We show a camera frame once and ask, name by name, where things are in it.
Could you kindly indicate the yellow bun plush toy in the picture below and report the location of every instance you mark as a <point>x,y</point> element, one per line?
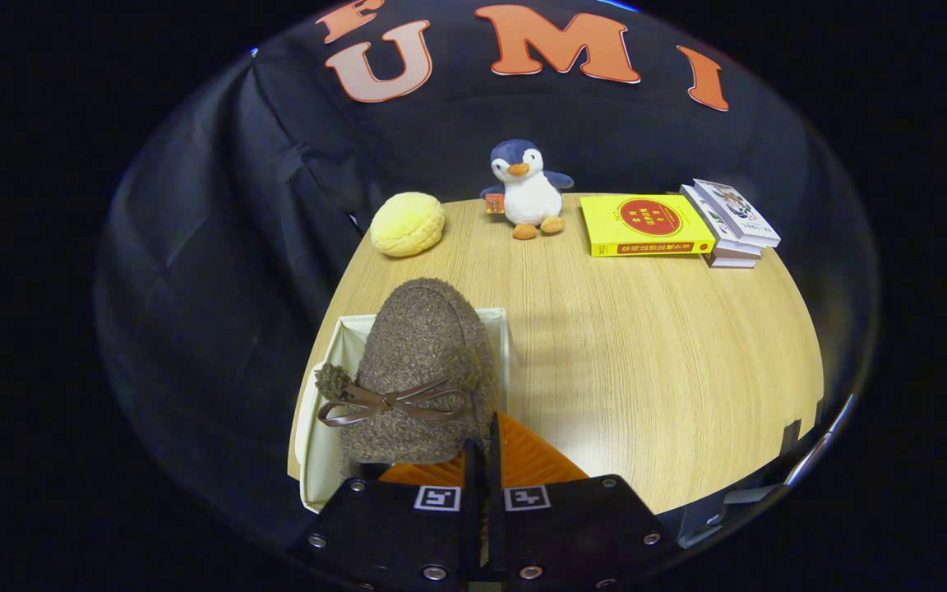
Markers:
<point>408,224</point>

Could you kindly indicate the yellow book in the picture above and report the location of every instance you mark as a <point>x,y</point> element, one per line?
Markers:
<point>605,230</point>

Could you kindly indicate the penguin plush toy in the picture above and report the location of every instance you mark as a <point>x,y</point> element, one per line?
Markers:
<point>529,201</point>

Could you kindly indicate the plain white book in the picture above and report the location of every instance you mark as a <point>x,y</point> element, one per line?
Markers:
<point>732,261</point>
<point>716,234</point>

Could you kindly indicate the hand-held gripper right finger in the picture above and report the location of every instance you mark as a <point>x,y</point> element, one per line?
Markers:
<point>496,526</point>

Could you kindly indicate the brown fuzzy shoe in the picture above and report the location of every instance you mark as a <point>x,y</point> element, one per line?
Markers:
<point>424,345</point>

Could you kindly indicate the cream fabric storage box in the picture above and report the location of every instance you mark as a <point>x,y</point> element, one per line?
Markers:
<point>321,460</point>

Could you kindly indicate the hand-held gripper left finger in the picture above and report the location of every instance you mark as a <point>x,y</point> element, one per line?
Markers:
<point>473,526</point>

